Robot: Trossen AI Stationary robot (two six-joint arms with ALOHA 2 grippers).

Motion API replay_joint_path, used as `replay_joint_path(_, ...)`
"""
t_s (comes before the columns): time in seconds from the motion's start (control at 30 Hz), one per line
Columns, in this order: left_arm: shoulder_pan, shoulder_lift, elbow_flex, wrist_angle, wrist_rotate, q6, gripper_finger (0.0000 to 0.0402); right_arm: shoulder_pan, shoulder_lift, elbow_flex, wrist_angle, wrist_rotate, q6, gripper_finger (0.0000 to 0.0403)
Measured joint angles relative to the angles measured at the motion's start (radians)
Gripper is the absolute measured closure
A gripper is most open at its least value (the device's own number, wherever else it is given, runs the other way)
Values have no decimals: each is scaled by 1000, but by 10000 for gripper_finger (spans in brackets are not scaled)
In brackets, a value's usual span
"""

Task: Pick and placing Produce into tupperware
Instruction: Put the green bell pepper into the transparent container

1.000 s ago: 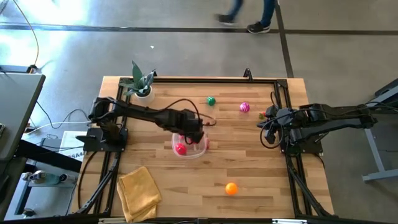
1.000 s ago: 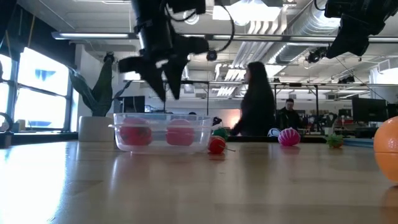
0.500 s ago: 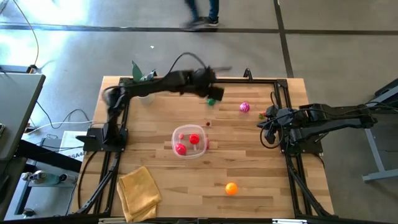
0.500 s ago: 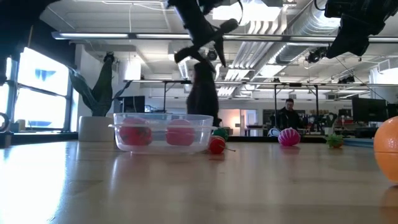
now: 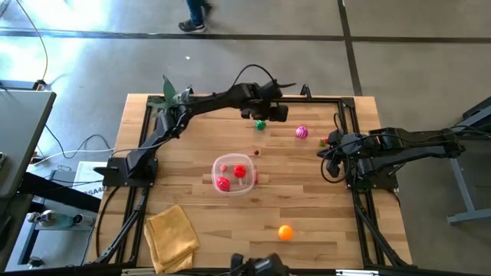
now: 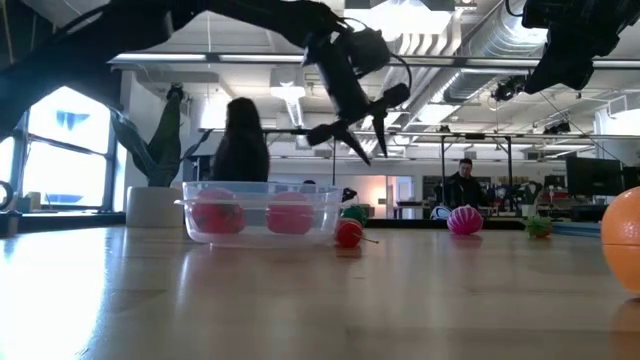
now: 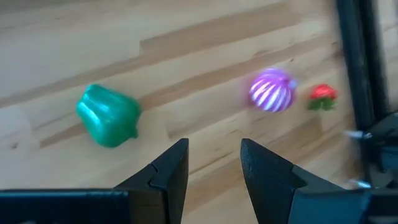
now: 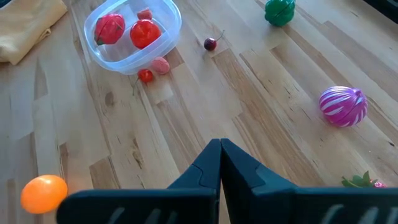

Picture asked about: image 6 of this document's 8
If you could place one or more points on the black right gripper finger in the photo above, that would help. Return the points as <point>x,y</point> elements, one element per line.
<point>570,57</point>
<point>557,75</point>

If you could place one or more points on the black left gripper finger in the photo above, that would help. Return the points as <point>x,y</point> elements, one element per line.
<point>395,97</point>
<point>332,132</point>

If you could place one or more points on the green toy bell pepper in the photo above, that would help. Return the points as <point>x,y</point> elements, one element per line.
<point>356,214</point>

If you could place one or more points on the pink toy peach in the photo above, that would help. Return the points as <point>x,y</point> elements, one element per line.
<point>290,215</point>

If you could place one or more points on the small red toy cherry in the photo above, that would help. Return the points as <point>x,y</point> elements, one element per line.
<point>349,234</point>

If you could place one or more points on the clear plastic tupperware container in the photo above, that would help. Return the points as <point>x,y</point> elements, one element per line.
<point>255,241</point>

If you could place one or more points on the large red toy tomato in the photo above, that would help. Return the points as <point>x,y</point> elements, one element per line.
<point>217,215</point>

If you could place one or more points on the purple white striped toy onion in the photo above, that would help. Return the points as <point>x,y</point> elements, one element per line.
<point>465,221</point>

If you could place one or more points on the small green toy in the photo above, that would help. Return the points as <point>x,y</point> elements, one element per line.
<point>538,227</point>

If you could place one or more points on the orange toy orange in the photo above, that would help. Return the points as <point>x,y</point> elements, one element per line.
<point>622,240</point>

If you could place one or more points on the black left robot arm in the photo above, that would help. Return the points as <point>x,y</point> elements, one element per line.
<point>100,30</point>

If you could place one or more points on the person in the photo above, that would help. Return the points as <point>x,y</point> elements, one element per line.
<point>465,192</point>
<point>242,150</point>

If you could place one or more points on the large black monitor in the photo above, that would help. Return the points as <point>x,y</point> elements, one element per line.
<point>595,176</point>

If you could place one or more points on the white black ball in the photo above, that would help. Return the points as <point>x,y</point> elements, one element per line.
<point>440,213</point>

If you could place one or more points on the small black monitor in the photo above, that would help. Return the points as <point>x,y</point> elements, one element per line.
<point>200,167</point>

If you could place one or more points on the blue flat tray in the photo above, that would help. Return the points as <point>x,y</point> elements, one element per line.
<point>575,230</point>

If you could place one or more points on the black ceiling spotlight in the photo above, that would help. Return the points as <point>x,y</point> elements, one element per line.
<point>175,92</point>

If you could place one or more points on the green snake plant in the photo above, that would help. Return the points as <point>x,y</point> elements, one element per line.
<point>167,150</point>

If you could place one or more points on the long ceiling light bar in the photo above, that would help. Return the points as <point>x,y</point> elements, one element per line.
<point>160,57</point>

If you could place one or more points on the black curved stand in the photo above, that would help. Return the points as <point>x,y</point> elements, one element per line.
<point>9,224</point>

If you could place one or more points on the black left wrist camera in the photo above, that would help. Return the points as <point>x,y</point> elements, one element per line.
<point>370,50</point>

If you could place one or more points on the black ceiling camera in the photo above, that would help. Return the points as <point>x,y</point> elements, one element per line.
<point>505,91</point>

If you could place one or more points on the silver ventilation duct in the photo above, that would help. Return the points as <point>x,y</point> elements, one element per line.
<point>500,40</point>

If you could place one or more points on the black background rig frame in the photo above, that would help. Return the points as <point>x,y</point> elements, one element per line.
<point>475,136</point>

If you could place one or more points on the black aluminium table frame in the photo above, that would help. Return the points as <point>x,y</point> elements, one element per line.
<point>450,224</point>

